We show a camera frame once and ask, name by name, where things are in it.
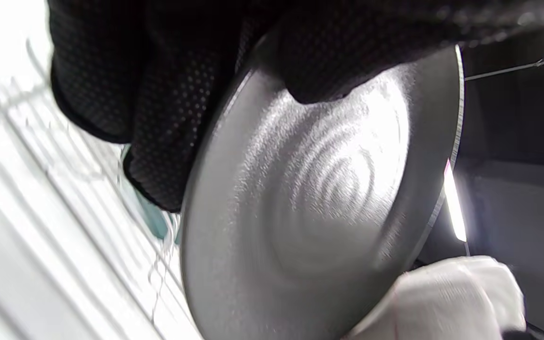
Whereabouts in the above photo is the person's left hand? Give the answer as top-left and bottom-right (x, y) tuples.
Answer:
(47, 0), (544, 214)

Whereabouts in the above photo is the grey plate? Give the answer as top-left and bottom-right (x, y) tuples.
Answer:
(179, 28), (466, 340)

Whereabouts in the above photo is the white pink-edged dish cloth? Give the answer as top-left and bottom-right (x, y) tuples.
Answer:
(345, 255), (527, 340)

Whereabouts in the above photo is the white wire dish rack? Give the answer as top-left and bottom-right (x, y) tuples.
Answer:
(0, 38), (206, 340)

